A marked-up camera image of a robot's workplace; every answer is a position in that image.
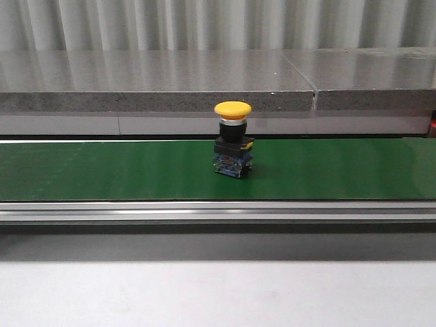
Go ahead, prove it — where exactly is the grey stone counter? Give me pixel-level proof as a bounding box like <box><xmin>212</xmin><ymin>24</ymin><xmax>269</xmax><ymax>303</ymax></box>
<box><xmin>1</xmin><ymin>48</ymin><xmax>435</xmax><ymax>138</ymax></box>

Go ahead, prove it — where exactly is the red plastic tray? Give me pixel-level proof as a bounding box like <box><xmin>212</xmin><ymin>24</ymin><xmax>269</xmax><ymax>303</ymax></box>
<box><xmin>427</xmin><ymin>110</ymin><xmax>436</xmax><ymax>138</ymax></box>

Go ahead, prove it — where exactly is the yellow push button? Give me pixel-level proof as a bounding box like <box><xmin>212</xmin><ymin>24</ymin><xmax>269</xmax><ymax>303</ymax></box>
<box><xmin>213</xmin><ymin>101</ymin><xmax>255</xmax><ymax>178</ymax></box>

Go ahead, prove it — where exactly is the white pleated curtain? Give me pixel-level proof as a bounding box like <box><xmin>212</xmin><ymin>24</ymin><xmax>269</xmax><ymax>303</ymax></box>
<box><xmin>1</xmin><ymin>1</ymin><xmax>435</xmax><ymax>50</ymax></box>

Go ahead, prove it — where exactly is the green conveyor belt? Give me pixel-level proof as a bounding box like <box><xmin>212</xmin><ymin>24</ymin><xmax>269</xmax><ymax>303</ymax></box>
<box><xmin>1</xmin><ymin>138</ymin><xmax>435</xmax><ymax>234</ymax></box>

